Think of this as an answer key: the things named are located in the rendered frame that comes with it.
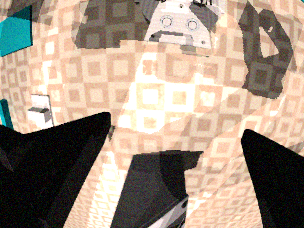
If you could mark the teal rectangular bar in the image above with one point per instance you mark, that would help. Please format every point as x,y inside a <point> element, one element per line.
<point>4,113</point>

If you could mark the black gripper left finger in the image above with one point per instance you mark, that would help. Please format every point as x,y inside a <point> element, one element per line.
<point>50,166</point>

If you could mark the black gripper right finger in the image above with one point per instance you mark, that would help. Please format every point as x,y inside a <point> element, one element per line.
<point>278,177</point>

